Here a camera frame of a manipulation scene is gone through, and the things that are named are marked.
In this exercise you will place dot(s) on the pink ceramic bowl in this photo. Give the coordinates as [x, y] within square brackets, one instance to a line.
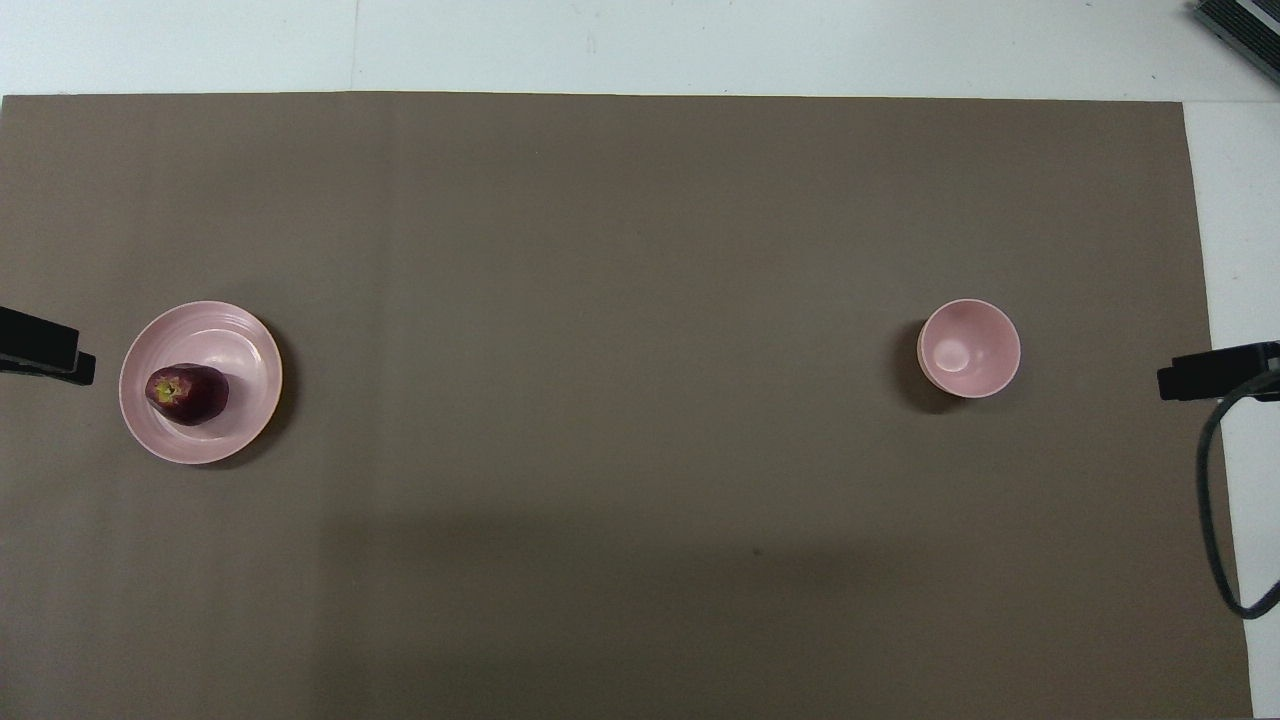
[970, 348]

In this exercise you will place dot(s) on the pink ceramic plate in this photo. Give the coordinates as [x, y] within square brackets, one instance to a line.
[230, 350]

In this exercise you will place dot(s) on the dark red apple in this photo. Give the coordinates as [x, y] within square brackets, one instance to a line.
[192, 394]

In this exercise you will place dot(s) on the dark grey ribbed device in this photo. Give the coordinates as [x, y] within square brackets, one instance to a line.
[1245, 20]

